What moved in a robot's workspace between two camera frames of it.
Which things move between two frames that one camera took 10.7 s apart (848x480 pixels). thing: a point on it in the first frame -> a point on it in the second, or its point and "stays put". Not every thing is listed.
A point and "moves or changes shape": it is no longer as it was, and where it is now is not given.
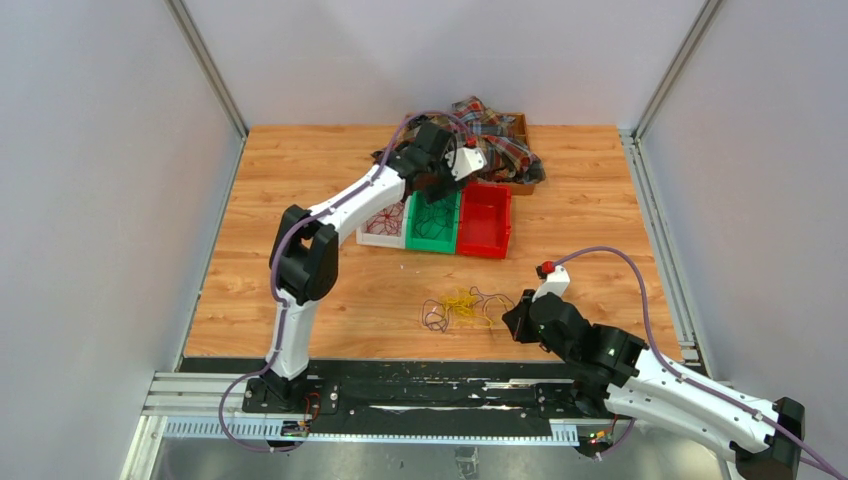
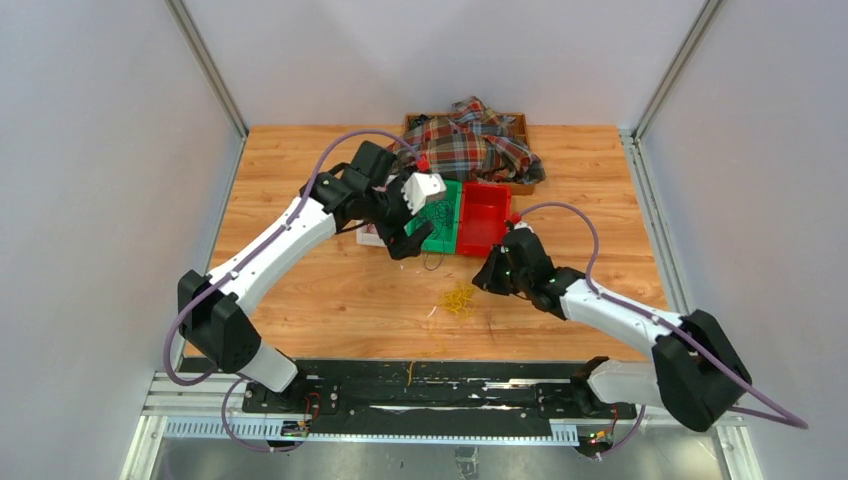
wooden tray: [525, 187] stays put
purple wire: [435, 315] -> [433, 269]
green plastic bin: [432, 226] stays put
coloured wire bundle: [463, 309] moves or changes shape
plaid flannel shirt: [507, 155] stays put
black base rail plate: [407, 390] stays put
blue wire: [434, 217] stays put
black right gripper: [517, 319] -> [487, 278]
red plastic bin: [484, 224] stays put
